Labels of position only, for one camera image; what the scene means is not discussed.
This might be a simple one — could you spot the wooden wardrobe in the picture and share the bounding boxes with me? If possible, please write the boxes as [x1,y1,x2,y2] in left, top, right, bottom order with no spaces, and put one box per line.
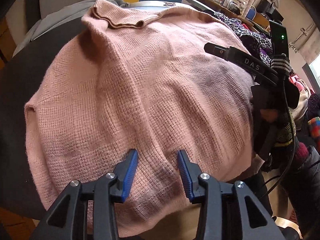
[0,18,16,69]

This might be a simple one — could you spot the wooden cluttered desk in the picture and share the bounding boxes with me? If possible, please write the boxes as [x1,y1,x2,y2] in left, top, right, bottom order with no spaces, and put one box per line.
[198,0,270,32]

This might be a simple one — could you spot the leopard print garment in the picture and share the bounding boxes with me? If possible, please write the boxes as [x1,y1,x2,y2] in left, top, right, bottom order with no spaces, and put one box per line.
[213,12,273,66]

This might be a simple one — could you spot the grey sweatshirt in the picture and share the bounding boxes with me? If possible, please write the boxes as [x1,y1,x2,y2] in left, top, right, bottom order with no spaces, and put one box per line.
[13,0,130,56]

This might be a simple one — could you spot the black monitor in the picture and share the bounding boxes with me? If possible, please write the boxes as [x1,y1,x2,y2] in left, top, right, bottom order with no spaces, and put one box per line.
[256,0,284,22]

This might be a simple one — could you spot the person's right hand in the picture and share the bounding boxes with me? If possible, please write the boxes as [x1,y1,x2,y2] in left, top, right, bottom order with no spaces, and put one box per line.
[260,109,278,123]

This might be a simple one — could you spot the pink knit sweater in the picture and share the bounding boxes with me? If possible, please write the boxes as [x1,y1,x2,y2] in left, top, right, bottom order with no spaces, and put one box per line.
[24,0,254,237]

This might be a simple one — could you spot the white printed cushion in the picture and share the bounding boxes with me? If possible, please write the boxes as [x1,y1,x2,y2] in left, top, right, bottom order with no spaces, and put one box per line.
[129,1,180,10]

